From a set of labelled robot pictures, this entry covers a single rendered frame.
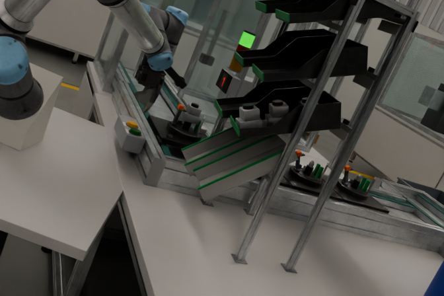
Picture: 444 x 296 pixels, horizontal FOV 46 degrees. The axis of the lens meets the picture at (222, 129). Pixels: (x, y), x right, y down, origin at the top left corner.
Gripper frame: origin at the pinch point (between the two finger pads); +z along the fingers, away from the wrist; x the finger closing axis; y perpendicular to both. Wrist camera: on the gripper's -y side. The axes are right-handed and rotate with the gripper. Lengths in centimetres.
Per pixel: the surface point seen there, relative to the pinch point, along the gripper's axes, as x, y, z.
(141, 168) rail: 9.9, -2.7, 17.6
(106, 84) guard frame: -81, 0, 16
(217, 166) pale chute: 37.0, -14.7, 0.2
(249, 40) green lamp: -15.5, -32.2, -33.3
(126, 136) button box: 2.7, 4.2, 10.4
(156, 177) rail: 17.9, -5.7, 16.1
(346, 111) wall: -779, -661, 87
